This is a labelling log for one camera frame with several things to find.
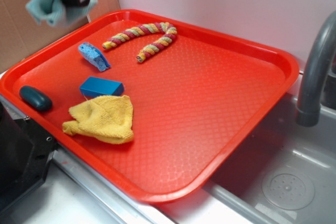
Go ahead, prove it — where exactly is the light blue cloth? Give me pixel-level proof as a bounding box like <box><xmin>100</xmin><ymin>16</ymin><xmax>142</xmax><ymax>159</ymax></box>
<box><xmin>25</xmin><ymin>0</ymin><xmax>98</xmax><ymax>27</ymax></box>

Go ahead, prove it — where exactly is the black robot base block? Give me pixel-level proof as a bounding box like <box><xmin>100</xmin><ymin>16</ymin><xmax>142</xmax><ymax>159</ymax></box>
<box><xmin>1</xmin><ymin>105</ymin><xmax>56</xmax><ymax>214</ymax></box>

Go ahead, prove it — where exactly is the yellow cloth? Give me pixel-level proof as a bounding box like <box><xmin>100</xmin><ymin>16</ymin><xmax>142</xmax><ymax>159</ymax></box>
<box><xmin>62</xmin><ymin>95</ymin><xmax>134</xmax><ymax>144</ymax></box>

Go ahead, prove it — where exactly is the brown cardboard panel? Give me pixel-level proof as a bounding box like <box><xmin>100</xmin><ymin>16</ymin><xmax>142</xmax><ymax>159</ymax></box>
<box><xmin>0</xmin><ymin>0</ymin><xmax>89</xmax><ymax>74</ymax></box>

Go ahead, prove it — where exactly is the blue sponge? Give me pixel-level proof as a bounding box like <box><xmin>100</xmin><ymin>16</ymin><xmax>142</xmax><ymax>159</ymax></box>
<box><xmin>78</xmin><ymin>42</ymin><xmax>111</xmax><ymax>72</ymax></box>

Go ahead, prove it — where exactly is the blue rectangular block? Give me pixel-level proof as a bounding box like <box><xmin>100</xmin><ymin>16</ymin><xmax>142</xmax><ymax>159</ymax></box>
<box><xmin>79</xmin><ymin>77</ymin><xmax>124</xmax><ymax>98</ymax></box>

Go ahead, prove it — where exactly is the dark teal oval soap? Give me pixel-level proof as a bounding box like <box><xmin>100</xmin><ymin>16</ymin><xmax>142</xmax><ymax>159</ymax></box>
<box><xmin>19</xmin><ymin>86</ymin><xmax>53</xmax><ymax>112</ymax></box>

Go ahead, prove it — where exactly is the red plastic tray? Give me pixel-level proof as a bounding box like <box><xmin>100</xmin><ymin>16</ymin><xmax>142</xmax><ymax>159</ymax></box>
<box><xmin>1</xmin><ymin>10</ymin><xmax>299</xmax><ymax>204</ymax></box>

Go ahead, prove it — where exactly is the grey faucet spout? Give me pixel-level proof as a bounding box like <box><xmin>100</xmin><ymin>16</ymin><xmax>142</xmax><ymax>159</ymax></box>
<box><xmin>295</xmin><ymin>12</ymin><xmax>335</xmax><ymax>127</ymax></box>

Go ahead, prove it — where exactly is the grey plastic sink basin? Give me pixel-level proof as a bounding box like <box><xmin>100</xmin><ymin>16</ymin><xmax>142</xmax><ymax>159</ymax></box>
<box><xmin>205</xmin><ymin>95</ymin><xmax>335</xmax><ymax>223</ymax></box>

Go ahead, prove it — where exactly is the multicoloured twisted rope toy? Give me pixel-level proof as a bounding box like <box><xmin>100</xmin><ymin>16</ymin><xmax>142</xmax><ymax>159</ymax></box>
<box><xmin>102</xmin><ymin>22</ymin><xmax>177</xmax><ymax>63</ymax></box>

